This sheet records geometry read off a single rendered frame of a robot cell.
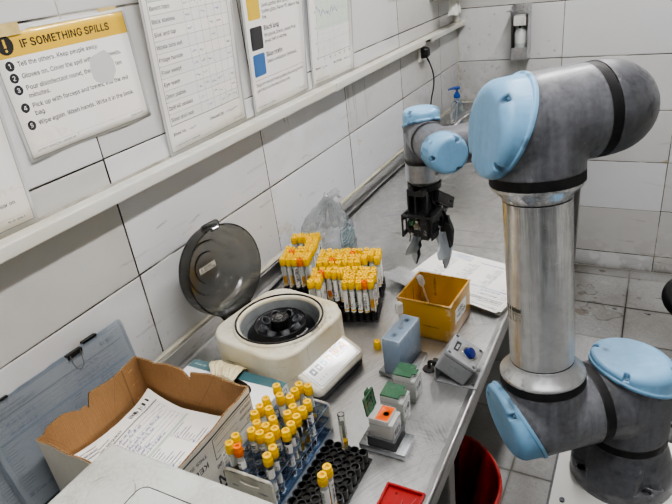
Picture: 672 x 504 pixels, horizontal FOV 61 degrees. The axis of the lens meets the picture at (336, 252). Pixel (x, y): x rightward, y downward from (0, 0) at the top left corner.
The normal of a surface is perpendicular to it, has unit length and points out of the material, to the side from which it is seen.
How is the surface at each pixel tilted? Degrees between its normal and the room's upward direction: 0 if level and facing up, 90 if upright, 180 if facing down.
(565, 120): 78
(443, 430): 0
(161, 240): 90
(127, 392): 88
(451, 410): 0
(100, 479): 0
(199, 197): 90
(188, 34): 93
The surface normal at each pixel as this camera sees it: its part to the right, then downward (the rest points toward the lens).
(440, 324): -0.51, 0.44
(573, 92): 0.05, -0.27
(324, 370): 0.24, -0.72
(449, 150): 0.18, 0.42
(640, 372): 0.00, -0.91
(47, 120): 0.90, 0.13
